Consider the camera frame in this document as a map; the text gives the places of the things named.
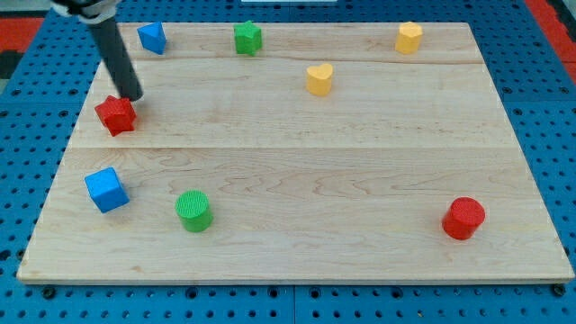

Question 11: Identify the blue cube block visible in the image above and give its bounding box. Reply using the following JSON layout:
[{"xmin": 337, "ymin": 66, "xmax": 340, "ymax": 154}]
[{"xmin": 85, "ymin": 166, "xmax": 130, "ymax": 213}]

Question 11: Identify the red cylinder block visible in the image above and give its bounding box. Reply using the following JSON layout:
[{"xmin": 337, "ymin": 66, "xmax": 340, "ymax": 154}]
[{"xmin": 442, "ymin": 196, "xmax": 486, "ymax": 240}]

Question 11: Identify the green cylinder block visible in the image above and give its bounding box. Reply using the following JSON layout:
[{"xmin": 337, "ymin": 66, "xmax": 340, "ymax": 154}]
[{"xmin": 175, "ymin": 190, "xmax": 213, "ymax": 232}]

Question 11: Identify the green star block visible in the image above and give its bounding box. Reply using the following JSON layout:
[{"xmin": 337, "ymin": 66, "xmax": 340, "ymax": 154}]
[{"xmin": 233, "ymin": 21, "xmax": 262, "ymax": 56}]

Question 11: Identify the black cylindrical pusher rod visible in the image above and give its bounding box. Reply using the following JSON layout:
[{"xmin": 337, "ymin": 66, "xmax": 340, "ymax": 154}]
[{"xmin": 88, "ymin": 17, "xmax": 143, "ymax": 102}]

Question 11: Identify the blue triangle block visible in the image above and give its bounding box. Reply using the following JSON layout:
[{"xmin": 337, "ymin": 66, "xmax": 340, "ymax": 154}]
[{"xmin": 137, "ymin": 22, "xmax": 167, "ymax": 55}]

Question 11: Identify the light wooden board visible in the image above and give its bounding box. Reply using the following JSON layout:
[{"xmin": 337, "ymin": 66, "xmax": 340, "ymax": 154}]
[{"xmin": 17, "ymin": 22, "xmax": 574, "ymax": 285}]

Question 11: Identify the yellow hexagon block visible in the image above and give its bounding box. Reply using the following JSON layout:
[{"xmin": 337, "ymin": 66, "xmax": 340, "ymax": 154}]
[{"xmin": 394, "ymin": 22, "xmax": 423, "ymax": 55}]

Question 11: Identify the red star block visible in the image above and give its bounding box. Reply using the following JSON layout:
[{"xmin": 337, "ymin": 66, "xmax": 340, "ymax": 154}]
[{"xmin": 94, "ymin": 95, "xmax": 137, "ymax": 137}]

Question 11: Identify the yellow heart block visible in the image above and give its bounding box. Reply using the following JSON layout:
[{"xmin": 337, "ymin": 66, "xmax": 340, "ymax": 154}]
[{"xmin": 306, "ymin": 63, "xmax": 334, "ymax": 96}]

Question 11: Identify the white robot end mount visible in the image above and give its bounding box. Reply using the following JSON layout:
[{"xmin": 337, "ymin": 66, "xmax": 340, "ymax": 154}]
[{"xmin": 50, "ymin": 0, "xmax": 121, "ymax": 24}]

